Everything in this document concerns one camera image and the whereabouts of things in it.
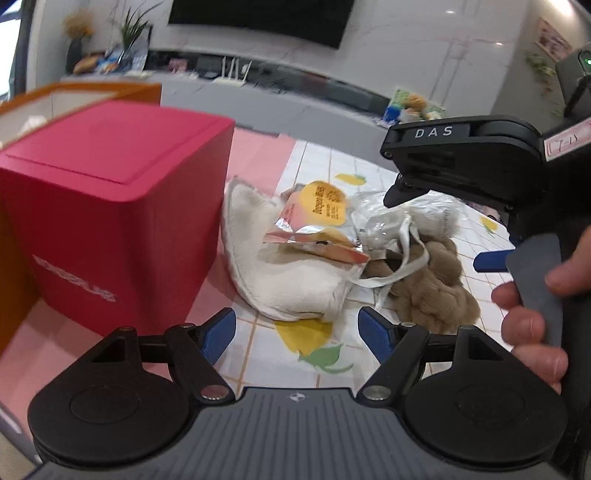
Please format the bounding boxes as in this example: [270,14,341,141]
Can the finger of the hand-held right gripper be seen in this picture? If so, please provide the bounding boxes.
[473,249,516,274]

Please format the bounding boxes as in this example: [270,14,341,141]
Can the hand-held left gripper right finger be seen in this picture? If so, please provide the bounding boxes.
[358,307,509,403]

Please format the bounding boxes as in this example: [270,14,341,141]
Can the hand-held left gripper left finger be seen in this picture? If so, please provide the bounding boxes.
[85,308,237,403]

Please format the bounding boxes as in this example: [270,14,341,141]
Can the brown plush toy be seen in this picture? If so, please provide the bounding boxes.
[369,233,482,336]

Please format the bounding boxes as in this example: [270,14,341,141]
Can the white fluffy cloth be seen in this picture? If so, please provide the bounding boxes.
[222,178,371,323]

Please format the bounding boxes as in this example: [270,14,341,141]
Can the orange-edged cardboard box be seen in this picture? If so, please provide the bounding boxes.
[0,82,163,357]

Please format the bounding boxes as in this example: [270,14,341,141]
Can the person's right hand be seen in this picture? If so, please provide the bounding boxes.
[491,256,591,385]

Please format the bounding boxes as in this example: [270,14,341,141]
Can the white fuzzy plush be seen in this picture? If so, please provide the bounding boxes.
[406,191,468,239]

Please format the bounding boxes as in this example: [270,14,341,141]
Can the brown teddy bear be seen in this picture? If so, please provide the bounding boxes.
[402,92,428,123]

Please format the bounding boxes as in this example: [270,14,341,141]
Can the clear plastic bag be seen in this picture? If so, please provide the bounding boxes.
[348,191,417,251]

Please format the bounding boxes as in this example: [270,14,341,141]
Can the orange and pink snack packet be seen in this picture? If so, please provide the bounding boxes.
[263,181,371,265]

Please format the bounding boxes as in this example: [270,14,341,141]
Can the lemon print checkered tablecloth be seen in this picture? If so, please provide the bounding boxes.
[185,138,555,402]

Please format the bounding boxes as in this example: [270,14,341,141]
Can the red square box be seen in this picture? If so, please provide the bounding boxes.
[0,99,236,339]

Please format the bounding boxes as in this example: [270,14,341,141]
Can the marble television console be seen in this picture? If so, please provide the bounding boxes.
[60,46,394,140]

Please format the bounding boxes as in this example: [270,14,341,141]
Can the white router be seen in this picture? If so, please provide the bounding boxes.
[213,54,253,85]

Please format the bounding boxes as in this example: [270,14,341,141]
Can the blue and orange snack packets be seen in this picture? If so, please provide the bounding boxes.
[97,46,122,74]

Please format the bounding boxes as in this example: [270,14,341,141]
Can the green plant in glass vase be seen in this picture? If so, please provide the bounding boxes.
[108,0,163,71]

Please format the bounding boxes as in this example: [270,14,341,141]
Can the dark green vase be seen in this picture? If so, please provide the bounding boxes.
[66,38,84,73]

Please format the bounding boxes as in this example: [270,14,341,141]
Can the yellow dried flowers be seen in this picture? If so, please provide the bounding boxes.
[62,10,96,42]

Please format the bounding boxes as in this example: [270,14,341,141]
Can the pink wall picture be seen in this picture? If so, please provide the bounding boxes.
[536,17,574,61]

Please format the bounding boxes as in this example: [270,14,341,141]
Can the black wall television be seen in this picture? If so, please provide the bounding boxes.
[167,0,356,49]

